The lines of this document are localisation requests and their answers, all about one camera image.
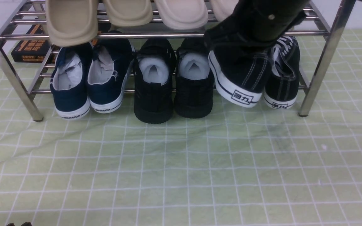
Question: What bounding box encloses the black canvas sneaker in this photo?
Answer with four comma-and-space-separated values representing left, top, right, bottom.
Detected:
264, 37, 301, 110
208, 46, 273, 108

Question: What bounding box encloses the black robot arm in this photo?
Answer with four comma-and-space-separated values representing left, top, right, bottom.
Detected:
204, 0, 309, 51

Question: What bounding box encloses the stainless steel shoe rack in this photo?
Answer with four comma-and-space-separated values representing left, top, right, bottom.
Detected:
0, 0, 356, 122

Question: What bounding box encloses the black knit shoe right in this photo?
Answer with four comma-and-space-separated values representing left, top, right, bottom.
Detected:
173, 37, 214, 119

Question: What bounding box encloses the black knit shoe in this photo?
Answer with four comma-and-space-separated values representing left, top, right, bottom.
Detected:
134, 38, 176, 124
173, 37, 214, 119

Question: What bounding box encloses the black knit shoe left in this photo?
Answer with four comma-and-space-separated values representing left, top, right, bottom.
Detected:
134, 38, 176, 124

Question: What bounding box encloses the green checkered tablecloth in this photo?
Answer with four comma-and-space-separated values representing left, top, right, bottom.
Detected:
0, 30, 362, 226

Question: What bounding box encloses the navy sneaker right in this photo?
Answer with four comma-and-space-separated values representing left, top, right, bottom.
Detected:
86, 38, 135, 114

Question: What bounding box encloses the navy sneaker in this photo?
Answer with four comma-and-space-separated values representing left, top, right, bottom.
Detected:
49, 42, 93, 120
86, 38, 135, 114

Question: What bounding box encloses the cream slipper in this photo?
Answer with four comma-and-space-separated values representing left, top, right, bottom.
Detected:
154, 0, 208, 30
209, 0, 239, 22

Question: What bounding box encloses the navy sneaker left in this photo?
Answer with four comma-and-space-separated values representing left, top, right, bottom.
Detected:
49, 42, 93, 120

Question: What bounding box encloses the tan slipper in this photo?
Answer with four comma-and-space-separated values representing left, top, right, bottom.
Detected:
45, 0, 99, 47
102, 0, 153, 27

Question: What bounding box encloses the tan slipper far left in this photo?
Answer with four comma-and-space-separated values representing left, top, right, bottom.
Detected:
45, 0, 99, 47

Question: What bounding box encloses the black orange book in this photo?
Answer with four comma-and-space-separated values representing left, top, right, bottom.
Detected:
11, 25, 56, 64

